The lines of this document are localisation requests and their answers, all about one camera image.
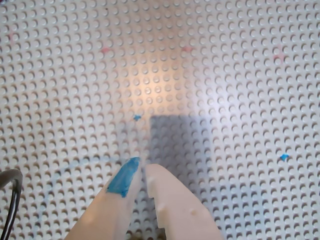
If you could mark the white gripper finger with blue tip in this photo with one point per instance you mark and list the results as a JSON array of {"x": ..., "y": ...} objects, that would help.
[{"x": 112, "y": 207}]

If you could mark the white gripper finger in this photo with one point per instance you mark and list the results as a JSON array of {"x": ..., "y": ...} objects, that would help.
[{"x": 175, "y": 200}]

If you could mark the grey lego baseplate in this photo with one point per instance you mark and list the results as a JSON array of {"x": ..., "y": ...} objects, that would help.
[{"x": 160, "y": 75}]

